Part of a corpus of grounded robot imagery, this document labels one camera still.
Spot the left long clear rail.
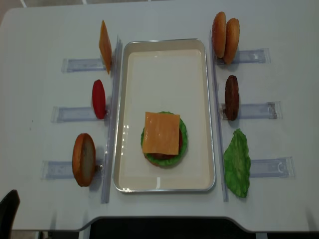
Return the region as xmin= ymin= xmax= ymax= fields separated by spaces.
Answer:
xmin=101 ymin=37 xmax=123 ymax=204

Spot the right long clear rail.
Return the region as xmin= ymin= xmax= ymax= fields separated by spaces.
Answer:
xmin=209 ymin=30 xmax=229 ymax=202

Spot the standing red tomato slice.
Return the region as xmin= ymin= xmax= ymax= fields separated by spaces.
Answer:
xmin=92 ymin=80 xmax=106 ymax=120

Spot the orange cheese slice on burger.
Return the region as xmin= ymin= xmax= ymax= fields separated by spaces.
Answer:
xmin=142 ymin=112 xmax=180 ymax=155

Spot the standing brown meat patty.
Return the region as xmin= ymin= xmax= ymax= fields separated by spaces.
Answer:
xmin=225 ymin=75 xmax=239 ymax=121

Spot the clear holder for tomato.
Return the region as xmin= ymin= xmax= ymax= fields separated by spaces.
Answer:
xmin=51 ymin=107 xmax=109 ymax=123

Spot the clear holder for cheese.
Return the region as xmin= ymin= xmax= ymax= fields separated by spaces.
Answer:
xmin=61 ymin=58 xmax=106 ymax=73

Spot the clear holder for patty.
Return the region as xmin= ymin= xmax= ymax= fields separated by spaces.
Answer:
xmin=220 ymin=101 xmax=283 ymax=120

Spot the standing bottom bun slice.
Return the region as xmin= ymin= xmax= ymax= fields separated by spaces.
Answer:
xmin=72 ymin=133 xmax=96 ymax=187

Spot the clear holder for lettuce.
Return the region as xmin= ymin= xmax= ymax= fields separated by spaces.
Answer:
xmin=250 ymin=157 xmax=295 ymax=178

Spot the standing orange cheese slice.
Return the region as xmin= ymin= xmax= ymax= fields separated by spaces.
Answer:
xmin=99 ymin=20 xmax=112 ymax=74

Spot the clear holder for bottom bun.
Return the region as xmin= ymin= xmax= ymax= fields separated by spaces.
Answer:
xmin=41 ymin=160 xmax=103 ymax=180

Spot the black chair back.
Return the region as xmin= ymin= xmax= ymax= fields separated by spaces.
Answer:
xmin=0 ymin=190 xmax=20 ymax=239

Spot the brown meat patty on burger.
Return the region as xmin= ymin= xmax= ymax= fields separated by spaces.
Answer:
xmin=148 ymin=153 xmax=174 ymax=160

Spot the sesame bun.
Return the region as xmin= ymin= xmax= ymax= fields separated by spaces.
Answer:
xmin=223 ymin=18 xmax=240 ymax=64
xmin=212 ymin=11 xmax=226 ymax=58

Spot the long clear rail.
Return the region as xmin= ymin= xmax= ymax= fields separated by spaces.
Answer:
xmin=101 ymin=37 xmax=123 ymax=204
xmin=209 ymin=30 xmax=229 ymax=202

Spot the standing green lettuce leaf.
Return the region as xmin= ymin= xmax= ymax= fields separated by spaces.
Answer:
xmin=223 ymin=128 xmax=251 ymax=198

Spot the white metal serving tray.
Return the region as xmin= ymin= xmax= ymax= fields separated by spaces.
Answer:
xmin=113 ymin=38 xmax=216 ymax=193

